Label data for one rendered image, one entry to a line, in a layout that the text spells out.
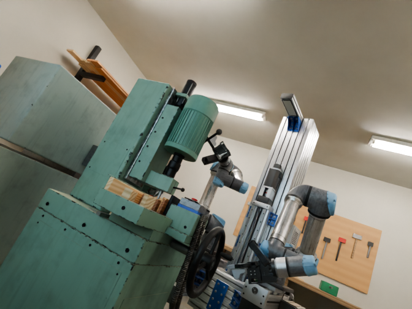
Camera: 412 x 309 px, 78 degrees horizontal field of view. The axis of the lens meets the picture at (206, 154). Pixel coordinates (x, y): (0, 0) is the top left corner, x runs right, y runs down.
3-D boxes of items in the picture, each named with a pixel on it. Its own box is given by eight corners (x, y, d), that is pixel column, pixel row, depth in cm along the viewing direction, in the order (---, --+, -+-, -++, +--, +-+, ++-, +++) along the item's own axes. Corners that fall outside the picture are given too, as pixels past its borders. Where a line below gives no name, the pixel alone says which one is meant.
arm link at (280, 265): (284, 257, 101) (286, 256, 108) (272, 258, 103) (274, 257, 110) (288, 278, 98) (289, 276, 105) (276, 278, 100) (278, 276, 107)
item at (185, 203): (197, 214, 104) (202, 202, 106) (175, 204, 109) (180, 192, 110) (206, 219, 116) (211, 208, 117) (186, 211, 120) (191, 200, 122)
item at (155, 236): (148, 240, 93) (153, 230, 94) (108, 218, 102) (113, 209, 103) (187, 249, 128) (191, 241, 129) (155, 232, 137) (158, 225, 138)
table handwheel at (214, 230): (185, 316, 91) (206, 240, 88) (142, 288, 99) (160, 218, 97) (217, 282, 117) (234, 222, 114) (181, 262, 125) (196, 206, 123)
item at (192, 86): (181, 104, 136) (195, 78, 140) (169, 102, 139) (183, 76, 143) (187, 112, 142) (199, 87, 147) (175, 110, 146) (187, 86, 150)
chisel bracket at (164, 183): (165, 195, 117) (173, 178, 120) (142, 185, 123) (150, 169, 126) (172, 198, 124) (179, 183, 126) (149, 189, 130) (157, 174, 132)
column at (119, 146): (99, 211, 115) (169, 82, 134) (67, 194, 125) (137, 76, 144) (127, 219, 135) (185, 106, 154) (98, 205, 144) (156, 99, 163)
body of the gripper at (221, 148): (222, 140, 148) (227, 148, 158) (209, 148, 148) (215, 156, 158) (228, 149, 144) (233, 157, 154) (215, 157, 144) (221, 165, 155)
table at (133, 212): (158, 236, 80) (167, 217, 81) (91, 202, 92) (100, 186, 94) (212, 250, 132) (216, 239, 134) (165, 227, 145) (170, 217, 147)
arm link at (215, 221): (221, 238, 179) (228, 219, 183) (203, 229, 180) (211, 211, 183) (219, 236, 191) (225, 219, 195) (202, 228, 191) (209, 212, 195)
